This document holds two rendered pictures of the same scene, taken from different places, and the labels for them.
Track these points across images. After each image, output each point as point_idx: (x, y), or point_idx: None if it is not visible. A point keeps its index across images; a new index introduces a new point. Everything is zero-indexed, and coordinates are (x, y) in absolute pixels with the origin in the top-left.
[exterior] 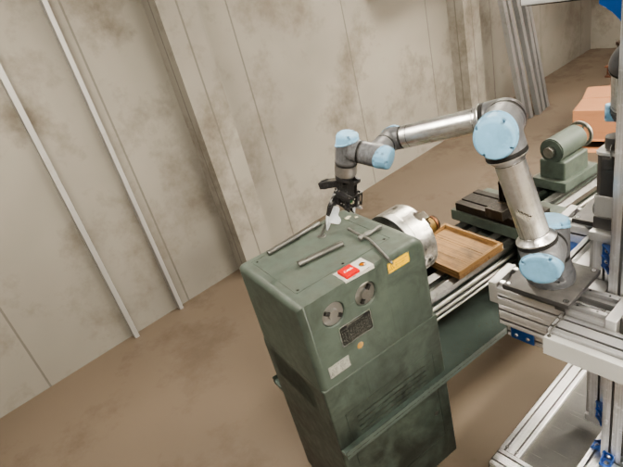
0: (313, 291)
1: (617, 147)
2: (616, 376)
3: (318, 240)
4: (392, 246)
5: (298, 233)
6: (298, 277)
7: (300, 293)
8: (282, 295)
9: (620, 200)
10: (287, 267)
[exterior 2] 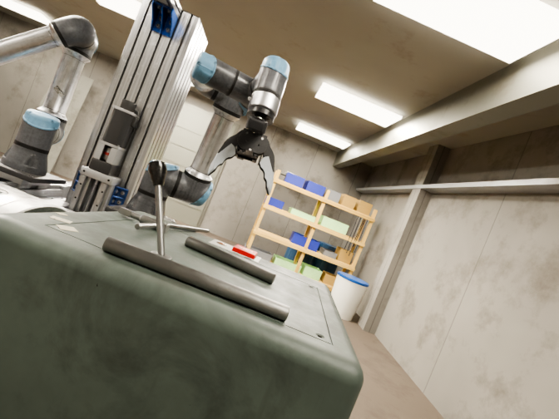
0: (297, 276)
1: (163, 112)
2: None
3: (180, 260)
4: (170, 223)
5: (184, 265)
6: (291, 284)
7: (311, 284)
8: (332, 298)
9: (150, 149)
10: (285, 294)
